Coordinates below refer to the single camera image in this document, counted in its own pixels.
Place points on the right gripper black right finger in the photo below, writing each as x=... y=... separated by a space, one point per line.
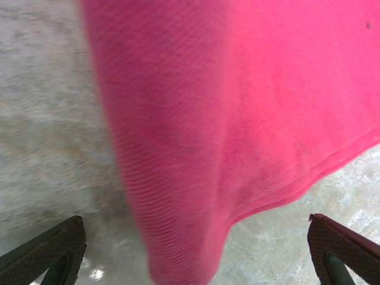
x=335 y=246

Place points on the pink red towel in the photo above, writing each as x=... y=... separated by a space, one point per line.
x=222 y=104

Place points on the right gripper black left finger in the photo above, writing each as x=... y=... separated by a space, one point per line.
x=44 y=255

